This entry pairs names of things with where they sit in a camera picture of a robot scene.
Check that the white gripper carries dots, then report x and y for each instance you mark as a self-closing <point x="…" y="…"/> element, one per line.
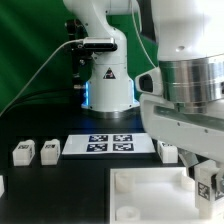
<point x="202" y="134"/>

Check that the white sheet with markers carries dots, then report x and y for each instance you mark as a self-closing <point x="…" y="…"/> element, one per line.
<point x="108" y="144"/>

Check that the black camera stand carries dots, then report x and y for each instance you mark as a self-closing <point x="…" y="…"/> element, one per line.
<point x="81" y="58"/>

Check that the white square tabletop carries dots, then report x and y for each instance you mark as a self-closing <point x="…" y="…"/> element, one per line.
<point x="154" y="196"/>

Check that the white obstacle block left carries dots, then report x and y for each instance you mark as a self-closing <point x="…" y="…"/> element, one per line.
<point x="1" y="185"/>

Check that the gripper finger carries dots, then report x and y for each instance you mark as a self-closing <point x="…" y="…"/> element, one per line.
<point x="220" y="180"/>

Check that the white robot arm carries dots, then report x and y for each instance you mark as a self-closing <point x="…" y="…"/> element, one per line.
<point x="182" y="96"/>

